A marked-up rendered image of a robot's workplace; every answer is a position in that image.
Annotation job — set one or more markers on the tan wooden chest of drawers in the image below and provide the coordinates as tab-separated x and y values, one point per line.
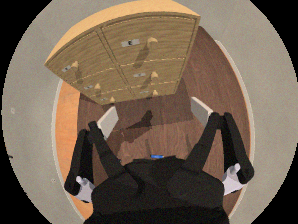
119	12

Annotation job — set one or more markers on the light wooden drawer front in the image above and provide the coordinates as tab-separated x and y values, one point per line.
139	72
169	35
106	79
113	96
87	53
161	88

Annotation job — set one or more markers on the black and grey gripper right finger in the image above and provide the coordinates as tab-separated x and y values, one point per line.
238	169

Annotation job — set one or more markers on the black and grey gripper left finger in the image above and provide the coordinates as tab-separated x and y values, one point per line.
79	181

